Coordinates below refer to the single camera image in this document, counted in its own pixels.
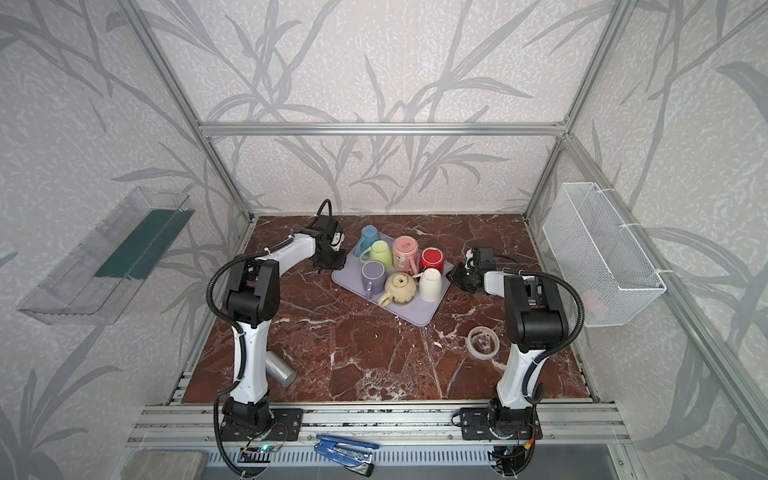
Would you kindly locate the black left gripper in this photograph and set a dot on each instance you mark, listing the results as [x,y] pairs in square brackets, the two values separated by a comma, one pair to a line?
[330,259]

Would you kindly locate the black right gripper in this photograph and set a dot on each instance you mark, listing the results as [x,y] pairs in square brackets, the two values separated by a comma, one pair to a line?
[466,277]

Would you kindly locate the blue mug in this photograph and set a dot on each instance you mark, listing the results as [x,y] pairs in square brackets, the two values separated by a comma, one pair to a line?
[369,235]

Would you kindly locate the light green mug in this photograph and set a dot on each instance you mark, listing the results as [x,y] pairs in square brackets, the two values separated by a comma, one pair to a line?
[381,252]

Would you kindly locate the white mug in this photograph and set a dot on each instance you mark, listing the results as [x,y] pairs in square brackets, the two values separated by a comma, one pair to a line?
[430,285]

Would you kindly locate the pink patterned mug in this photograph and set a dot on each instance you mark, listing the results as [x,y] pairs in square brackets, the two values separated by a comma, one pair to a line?
[405,255]

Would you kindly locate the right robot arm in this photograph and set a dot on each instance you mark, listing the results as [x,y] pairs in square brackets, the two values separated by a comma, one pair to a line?
[544,314]

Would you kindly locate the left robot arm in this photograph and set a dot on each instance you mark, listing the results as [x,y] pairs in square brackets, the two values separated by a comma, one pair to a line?
[245,293]

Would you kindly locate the red mug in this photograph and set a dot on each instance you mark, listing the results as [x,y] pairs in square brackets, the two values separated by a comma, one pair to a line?
[432,258]

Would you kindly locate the purple mug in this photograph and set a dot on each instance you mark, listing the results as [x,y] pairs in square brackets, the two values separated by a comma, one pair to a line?
[373,278]

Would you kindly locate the lavender plastic tray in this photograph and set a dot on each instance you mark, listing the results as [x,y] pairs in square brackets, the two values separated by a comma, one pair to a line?
[416,312]

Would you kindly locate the clear tape roll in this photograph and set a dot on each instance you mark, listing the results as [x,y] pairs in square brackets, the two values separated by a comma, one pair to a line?
[483,343]

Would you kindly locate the silver metal can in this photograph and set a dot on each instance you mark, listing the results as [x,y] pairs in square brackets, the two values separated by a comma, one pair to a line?
[279,370]

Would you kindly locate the green circuit board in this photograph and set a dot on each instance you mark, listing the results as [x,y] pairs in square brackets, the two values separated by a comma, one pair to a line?
[254,454]

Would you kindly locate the blue stapler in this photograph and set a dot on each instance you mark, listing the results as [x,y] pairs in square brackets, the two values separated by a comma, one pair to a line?
[355,456]

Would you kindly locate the white wire basket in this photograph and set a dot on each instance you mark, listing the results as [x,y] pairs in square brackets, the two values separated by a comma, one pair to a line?
[599,255]

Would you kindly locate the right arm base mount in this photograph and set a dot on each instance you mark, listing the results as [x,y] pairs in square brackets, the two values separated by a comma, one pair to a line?
[496,422]

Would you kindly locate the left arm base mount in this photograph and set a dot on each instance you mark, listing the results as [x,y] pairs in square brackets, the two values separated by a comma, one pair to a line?
[259,421]

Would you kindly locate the aluminium frame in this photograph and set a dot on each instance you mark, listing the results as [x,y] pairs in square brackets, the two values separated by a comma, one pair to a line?
[743,393]

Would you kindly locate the clear plastic wall bin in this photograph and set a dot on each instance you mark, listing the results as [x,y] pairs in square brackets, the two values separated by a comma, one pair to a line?
[95,283]

